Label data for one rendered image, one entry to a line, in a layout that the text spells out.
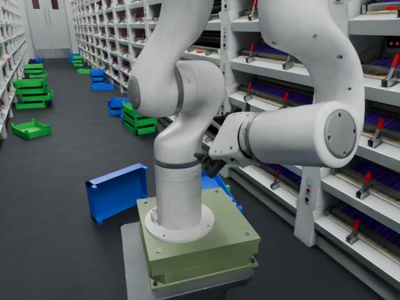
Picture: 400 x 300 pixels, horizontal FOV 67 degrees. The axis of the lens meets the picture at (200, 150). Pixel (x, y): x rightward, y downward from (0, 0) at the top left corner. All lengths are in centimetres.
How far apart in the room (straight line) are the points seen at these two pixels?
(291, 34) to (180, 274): 59
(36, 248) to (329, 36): 135
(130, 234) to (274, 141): 65
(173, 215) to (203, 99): 30
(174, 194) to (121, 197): 91
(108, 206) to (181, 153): 96
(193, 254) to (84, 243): 77
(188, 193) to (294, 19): 48
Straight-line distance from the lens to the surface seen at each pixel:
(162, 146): 71
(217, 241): 79
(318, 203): 131
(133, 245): 94
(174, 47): 62
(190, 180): 74
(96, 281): 127
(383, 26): 106
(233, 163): 54
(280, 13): 41
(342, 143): 41
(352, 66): 48
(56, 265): 138
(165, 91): 63
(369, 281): 132
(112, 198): 161
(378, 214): 114
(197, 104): 69
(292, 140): 40
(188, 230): 80
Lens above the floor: 87
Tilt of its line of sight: 22 degrees down
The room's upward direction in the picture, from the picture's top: straight up
